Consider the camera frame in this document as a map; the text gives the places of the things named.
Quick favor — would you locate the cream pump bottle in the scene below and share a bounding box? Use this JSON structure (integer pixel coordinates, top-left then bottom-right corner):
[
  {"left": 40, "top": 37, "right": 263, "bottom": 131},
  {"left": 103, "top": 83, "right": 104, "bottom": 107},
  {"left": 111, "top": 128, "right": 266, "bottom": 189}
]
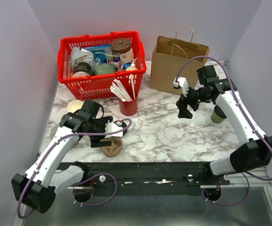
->
[{"left": 126, "top": 59, "right": 138, "bottom": 71}]

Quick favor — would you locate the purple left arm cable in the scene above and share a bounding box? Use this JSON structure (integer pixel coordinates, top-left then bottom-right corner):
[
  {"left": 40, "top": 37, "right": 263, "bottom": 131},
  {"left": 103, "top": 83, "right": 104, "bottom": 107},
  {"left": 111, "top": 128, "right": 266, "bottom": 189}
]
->
[{"left": 16, "top": 118, "right": 132, "bottom": 219}]

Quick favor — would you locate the white snack bag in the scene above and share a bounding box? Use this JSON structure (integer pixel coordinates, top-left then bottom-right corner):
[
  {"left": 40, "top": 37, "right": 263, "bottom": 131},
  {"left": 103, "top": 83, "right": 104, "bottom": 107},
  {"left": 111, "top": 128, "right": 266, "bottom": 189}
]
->
[{"left": 71, "top": 47, "right": 95, "bottom": 69}]

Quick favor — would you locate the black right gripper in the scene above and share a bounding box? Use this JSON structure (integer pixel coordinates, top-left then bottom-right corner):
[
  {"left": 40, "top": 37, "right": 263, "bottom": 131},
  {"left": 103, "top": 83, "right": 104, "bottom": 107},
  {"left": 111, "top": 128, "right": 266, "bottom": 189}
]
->
[{"left": 176, "top": 83, "right": 211, "bottom": 119}]

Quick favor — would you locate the stack of green paper cups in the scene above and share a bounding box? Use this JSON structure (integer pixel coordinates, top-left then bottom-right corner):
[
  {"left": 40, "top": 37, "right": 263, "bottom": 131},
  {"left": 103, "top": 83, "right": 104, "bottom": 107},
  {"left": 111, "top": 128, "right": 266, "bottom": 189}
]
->
[{"left": 66, "top": 100, "right": 83, "bottom": 113}]

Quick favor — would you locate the green netted melon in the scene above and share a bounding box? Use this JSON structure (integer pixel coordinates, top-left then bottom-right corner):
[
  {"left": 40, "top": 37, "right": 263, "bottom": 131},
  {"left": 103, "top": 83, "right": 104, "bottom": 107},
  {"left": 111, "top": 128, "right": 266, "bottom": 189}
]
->
[{"left": 94, "top": 63, "right": 116, "bottom": 75}]

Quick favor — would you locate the green paper coffee cup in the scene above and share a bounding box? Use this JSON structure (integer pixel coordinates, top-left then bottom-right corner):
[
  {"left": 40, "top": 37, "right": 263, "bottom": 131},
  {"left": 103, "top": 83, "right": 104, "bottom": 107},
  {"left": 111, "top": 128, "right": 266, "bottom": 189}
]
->
[{"left": 210, "top": 111, "right": 225, "bottom": 124}]

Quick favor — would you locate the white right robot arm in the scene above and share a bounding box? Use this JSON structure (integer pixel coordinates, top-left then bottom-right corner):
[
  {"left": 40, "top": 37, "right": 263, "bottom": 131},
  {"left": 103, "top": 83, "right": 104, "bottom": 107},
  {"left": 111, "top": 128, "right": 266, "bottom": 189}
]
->
[{"left": 173, "top": 65, "right": 272, "bottom": 185}]

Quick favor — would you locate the dark instant noodle cup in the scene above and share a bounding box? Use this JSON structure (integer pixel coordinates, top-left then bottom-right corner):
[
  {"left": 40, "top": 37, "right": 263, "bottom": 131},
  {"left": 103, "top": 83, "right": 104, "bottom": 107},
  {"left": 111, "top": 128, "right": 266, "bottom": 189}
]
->
[{"left": 72, "top": 62, "right": 92, "bottom": 78}]

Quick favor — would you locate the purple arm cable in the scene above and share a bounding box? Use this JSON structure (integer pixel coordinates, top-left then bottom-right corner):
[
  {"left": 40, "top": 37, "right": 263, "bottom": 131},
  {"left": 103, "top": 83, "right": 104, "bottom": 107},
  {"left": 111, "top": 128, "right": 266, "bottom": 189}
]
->
[
  {"left": 175, "top": 56, "right": 272, "bottom": 207},
  {"left": 16, "top": 118, "right": 132, "bottom": 219}
]

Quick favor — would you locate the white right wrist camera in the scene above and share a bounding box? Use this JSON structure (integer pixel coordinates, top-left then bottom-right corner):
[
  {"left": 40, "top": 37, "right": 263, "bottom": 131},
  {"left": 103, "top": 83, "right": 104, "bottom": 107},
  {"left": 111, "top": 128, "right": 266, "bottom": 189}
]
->
[{"left": 173, "top": 77, "right": 190, "bottom": 97}]

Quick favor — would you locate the red cup holder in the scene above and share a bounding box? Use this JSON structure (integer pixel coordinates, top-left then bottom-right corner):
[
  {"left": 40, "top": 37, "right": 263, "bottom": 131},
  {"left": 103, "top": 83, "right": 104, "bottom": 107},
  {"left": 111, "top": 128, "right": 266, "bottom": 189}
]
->
[{"left": 119, "top": 93, "right": 138, "bottom": 116}]

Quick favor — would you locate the brown lid paper tub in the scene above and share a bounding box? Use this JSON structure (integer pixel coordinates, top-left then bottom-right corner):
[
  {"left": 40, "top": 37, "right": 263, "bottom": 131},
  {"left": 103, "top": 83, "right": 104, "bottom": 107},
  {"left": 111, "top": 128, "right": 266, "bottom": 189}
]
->
[{"left": 111, "top": 38, "right": 134, "bottom": 64}]

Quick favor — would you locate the blue box in basket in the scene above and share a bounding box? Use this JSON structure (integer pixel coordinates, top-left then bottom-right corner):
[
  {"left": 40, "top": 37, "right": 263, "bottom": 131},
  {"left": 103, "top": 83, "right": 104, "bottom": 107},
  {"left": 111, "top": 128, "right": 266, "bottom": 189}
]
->
[{"left": 83, "top": 44, "right": 113, "bottom": 63}]

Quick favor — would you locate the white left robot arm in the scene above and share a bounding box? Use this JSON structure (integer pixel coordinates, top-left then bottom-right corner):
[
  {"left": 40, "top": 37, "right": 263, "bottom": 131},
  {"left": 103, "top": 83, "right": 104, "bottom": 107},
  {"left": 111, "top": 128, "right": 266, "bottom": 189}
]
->
[{"left": 11, "top": 100, "right": 123, "bottom": 218}]

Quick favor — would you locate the red plastic shopping basket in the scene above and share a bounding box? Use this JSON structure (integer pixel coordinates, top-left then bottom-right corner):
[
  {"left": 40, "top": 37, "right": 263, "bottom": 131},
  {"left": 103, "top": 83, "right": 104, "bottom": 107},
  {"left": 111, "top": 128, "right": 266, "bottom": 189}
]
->
[{"left": 57, "top": 31, "right": 147, "bottom": 100}]

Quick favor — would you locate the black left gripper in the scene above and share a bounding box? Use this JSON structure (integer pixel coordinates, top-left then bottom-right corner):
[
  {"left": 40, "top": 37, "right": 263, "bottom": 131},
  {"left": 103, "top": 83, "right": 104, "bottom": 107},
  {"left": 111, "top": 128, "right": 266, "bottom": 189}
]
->
[{"left": 88, "top": 116, "right": 113, "bottom": 147}]

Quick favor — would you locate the brown cardboard cup carrier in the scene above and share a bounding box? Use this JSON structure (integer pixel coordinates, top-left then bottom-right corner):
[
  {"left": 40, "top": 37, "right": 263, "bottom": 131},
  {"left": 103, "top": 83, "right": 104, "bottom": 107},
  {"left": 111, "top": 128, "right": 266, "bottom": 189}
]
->
[{"left": 100, "top": 137, "right": 123, "bottom": 157}]

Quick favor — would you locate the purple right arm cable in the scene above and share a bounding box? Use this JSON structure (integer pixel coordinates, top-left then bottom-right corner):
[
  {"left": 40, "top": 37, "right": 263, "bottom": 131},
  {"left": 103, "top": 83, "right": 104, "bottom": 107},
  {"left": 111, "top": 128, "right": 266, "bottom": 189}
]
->
[{"left": 175, "top": 56, "right": 272, "bottom": 207}]

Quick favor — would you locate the brown paper bag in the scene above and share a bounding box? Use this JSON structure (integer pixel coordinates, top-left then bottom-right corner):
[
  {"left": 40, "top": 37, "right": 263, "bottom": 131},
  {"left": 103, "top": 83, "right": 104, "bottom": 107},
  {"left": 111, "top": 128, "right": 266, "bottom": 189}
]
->
[{"left": 150, "top": 36, "right": 210, "bottom": 95}]

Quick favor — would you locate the red blue drink can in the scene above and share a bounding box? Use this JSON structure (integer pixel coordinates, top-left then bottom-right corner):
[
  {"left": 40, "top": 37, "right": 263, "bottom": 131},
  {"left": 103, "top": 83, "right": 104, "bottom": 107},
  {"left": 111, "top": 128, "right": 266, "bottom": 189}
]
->
[{"left": 108, "top": 60, "right": 123, "bottom": 70}]

